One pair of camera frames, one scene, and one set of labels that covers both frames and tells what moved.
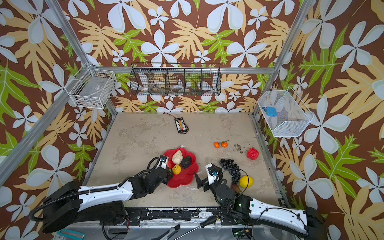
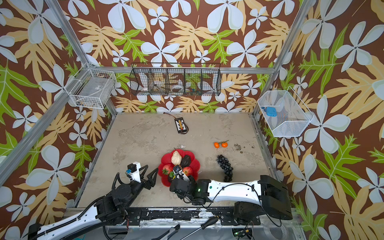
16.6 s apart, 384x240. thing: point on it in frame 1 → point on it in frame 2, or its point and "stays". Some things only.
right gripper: (205, 181) → (180, 180)
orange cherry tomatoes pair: (224, 144) stays
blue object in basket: (271, 111) stays
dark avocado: (186, 162) stays
